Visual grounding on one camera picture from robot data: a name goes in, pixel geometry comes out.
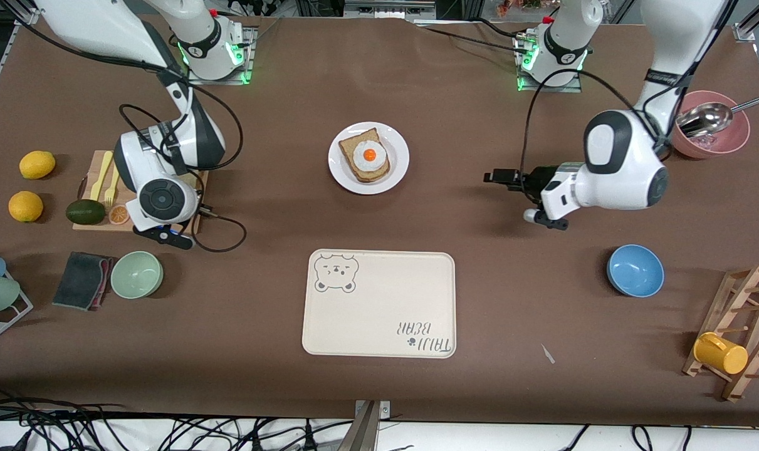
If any white round plate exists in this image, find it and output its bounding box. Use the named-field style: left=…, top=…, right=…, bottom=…
left=328, top=122, right=410, bottom=195

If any fried egg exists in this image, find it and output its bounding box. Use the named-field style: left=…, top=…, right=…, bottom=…
left=353, top=140, right=388, bottom=171

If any toast slice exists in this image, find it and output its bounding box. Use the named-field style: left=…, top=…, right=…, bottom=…
left=338, top=128, right=391, bottom=184

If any pale green bowl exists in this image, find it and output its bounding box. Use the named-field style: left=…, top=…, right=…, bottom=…
left=110, top=251, right=164, bottom=299

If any yellow plastic fork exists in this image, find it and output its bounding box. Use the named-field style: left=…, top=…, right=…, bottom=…
left=104, top=160, right=123, bottom=208

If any green avocado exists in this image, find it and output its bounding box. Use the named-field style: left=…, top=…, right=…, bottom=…
left=66, top=199, right=107, bottom=226

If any yellow plastic knife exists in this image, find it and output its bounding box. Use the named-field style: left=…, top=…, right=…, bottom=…
left=90, top=151, right=113, bottom=202

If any wooden cutting board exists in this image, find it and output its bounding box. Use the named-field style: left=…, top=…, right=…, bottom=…
left=72, top=150, right=209, bottom=234

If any dark grey folded cloth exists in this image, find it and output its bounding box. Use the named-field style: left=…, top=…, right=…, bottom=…
left=52, top=251, right=113, bottom=311

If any blue bowl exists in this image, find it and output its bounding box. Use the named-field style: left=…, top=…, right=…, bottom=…
left=607, top=244, right=665, bottom=298

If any yellow lemon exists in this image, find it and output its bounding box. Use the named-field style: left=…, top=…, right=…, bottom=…
left=19, top=151, right=56, bottom=180
left=8, top=191, right=44, bottom=223

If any metal scoop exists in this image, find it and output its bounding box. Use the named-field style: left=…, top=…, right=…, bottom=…
left=677, top=94, right=759, bottom=138

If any pink bowl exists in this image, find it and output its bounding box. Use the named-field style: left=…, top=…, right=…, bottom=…
left=673, top=90, right=751, bottom=159

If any cream bear print tray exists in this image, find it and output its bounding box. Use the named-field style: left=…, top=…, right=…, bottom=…
left=301, top=249, right=457, bottom=359

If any wooden mug rack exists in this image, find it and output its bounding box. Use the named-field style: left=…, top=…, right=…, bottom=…
left=682, top=264, right=759, bottom=402

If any yellow mug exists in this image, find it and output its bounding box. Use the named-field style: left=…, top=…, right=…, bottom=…
left=693, top=332, right=749, bottom=375

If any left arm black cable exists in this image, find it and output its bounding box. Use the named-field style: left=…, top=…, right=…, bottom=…
left=525, top=68, right=659, bottom=189

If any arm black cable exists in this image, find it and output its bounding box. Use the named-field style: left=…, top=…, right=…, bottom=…
left=119, top=28, right=248, bottom=253
left=525, top=68, right=659, bottom=189

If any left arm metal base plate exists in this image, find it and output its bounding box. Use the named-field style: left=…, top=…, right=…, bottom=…
left=514, top=31, right=584, bottom=93

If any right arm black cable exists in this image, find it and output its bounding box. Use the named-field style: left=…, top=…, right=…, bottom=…
left=119, top=28, right=248, bottom=253

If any black power cable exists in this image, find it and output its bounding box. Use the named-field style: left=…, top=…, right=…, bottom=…
left=414, top=19, right=533, bottom=56

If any white wire dish rack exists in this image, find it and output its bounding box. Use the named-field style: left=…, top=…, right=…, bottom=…
left=0, top=246, right=34, bottom=346

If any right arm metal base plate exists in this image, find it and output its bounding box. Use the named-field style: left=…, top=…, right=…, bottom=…
left=186, top=26, right=256, bottom=85

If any black floor cable bundle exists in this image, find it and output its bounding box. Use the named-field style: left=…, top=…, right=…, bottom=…
left=0, top=388, right=355, bottom=451

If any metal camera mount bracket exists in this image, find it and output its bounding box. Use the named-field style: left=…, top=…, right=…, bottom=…
left=352, top=400, right=391, bottom=451

